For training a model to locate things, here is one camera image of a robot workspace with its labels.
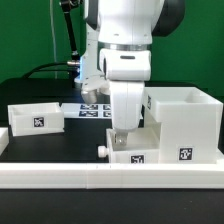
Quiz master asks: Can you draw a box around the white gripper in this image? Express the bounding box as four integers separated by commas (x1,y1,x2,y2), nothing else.
99,48,151,146

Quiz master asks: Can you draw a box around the white drawer box front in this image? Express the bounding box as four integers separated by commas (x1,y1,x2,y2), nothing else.
98,128,159,164

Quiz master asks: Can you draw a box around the white drawer box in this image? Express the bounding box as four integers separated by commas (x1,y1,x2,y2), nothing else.
98,128,159,164
8,102,64,136

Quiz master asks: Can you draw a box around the white drawer cabinet frame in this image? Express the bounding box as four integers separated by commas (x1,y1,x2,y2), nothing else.
143,87,223,164

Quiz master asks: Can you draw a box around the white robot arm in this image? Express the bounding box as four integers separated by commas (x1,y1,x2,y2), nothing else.
81,0,185,145

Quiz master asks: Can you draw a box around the white drawer box rear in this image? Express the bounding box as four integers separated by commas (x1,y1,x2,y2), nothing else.
8,102,64,136

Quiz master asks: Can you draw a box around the white marker sheet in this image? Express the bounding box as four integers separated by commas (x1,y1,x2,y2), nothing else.
61,103,111,119

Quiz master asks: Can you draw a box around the white U-shaped fence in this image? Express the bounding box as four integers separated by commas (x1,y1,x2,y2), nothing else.
0,127,224,190

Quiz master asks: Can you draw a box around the black cable bundle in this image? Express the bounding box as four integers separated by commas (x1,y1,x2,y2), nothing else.
22,0,82,80

